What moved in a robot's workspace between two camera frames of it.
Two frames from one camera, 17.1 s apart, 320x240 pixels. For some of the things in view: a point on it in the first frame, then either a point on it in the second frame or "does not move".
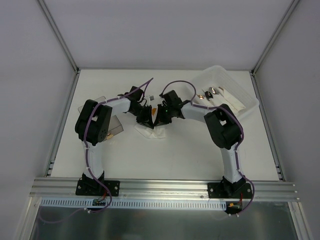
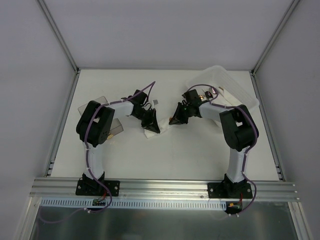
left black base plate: (113, 186) does not move
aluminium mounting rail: (63, 188) does not move
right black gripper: (162, 116) to (182, 115)
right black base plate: (226, 190) does not move
